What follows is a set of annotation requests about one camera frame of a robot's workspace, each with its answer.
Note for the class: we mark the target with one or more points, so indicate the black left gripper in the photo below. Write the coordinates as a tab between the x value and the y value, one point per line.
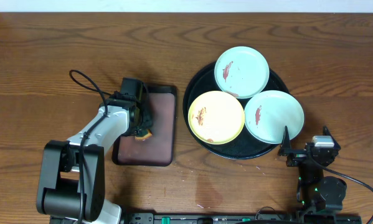
146	123

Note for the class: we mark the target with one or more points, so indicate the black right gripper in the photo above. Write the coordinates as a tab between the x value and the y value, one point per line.
297	155

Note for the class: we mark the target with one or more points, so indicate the green yellow sponge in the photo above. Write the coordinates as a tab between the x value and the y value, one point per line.
143	135

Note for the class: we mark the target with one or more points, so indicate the yellow plate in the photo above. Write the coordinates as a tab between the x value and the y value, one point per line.
216	117

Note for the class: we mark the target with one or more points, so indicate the mint green plate top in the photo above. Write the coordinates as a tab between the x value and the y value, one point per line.
241	71

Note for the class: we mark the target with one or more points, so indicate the mint green plate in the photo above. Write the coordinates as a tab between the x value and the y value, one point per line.
268	113
241	71

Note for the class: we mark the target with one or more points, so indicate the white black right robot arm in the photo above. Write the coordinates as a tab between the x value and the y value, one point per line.
319	194

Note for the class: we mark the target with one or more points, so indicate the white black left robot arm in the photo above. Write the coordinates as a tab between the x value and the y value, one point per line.
72	176

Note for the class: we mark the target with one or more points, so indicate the black rectangular tray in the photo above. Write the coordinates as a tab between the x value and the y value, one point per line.
156	150

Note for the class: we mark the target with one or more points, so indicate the round black tray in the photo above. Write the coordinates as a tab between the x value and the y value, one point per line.
244	146

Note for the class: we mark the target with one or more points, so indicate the mint green plate right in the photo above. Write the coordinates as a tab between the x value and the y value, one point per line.
268	113

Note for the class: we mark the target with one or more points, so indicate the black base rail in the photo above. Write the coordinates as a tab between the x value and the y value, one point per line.
150	218

